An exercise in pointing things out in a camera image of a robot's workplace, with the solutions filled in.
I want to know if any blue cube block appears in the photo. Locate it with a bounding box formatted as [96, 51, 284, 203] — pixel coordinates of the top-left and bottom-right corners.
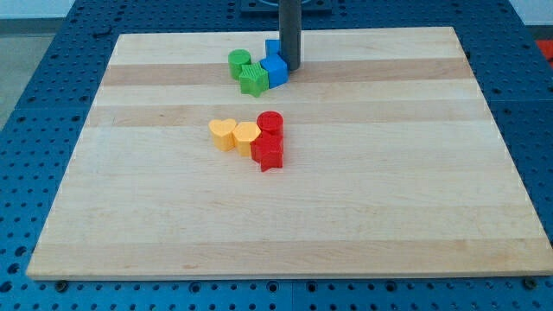
[260, 54, 289, 89]

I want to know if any red star block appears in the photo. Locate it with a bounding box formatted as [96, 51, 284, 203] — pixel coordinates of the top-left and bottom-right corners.
[251, 132, 283, 172]

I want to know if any red cylinder block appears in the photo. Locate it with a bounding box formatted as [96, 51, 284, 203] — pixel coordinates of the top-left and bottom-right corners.
[257, 111, 283, 136]

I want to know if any yellow hexagon block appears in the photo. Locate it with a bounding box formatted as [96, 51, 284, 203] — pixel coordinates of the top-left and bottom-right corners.
[232, 122, 261, 156]

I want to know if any yellow heart block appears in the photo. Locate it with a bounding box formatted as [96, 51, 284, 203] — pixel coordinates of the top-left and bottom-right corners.
[208, 118, 237, 151]

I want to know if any green star block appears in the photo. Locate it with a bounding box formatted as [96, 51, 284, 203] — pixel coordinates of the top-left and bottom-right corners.
[238, 62, 269, 98]

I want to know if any green cylinder block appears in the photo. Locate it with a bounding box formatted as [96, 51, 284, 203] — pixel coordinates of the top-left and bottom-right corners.
[227, 49, 251, 80]

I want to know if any light wooden board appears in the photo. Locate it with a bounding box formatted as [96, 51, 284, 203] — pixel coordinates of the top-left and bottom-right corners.
[27, 27, 552, 281]

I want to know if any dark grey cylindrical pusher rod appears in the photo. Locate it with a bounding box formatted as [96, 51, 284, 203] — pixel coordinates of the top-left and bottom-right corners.
[278, 0, 302, 71]

